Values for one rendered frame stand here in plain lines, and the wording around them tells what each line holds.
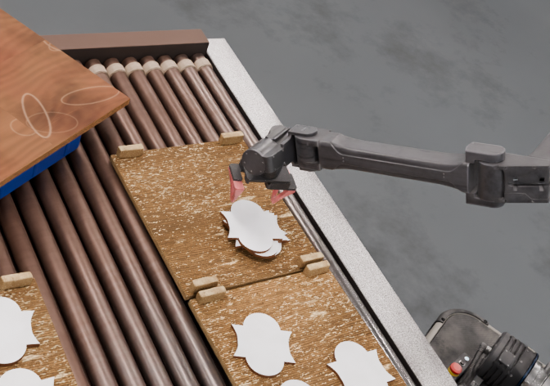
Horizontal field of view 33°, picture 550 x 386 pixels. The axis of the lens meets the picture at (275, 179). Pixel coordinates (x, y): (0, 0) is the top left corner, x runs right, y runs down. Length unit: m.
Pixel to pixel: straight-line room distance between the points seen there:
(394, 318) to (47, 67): 0.95
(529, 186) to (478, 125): 2.81
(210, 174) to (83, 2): 2.18
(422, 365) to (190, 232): 0.57
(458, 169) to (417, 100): 2.74
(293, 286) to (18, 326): 0.59
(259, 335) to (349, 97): 2.49
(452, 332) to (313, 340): 1.25
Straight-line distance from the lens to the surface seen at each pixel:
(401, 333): 2.04
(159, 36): 2.46
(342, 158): 1.79
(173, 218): 2.00
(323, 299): 1.98
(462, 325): 3.14
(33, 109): 2.00
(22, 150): 1.90
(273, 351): 1.84
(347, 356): 1.90
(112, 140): 2.16
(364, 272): 2.11
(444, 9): 5.26
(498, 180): 1.68
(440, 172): 1.71
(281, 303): 1.93
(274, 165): 1.81
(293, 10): 4.64
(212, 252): 1.96
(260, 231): 2.00
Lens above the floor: 2.35
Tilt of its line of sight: 40 degrees down
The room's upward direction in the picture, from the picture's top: 25 degrees clockwise
